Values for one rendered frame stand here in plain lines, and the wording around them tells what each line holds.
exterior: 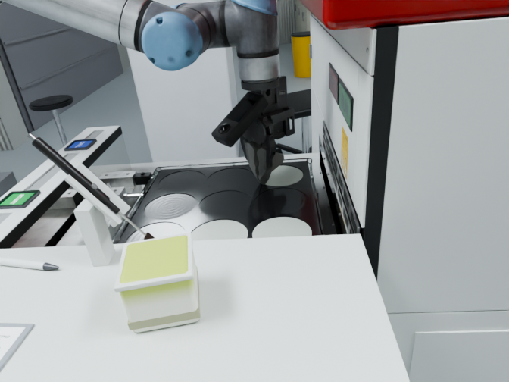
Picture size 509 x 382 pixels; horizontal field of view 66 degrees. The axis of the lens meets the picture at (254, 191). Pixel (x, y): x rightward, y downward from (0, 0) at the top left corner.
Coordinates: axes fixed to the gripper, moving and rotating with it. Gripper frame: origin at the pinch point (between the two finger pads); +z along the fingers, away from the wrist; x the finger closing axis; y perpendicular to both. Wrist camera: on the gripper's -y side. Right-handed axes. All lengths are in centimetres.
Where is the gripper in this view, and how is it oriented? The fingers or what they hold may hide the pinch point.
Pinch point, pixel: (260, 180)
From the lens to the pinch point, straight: 79.9
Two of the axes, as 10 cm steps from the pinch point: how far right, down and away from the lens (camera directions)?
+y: 7.5, -3.7, 5.5
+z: 0.8, 8.8, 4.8
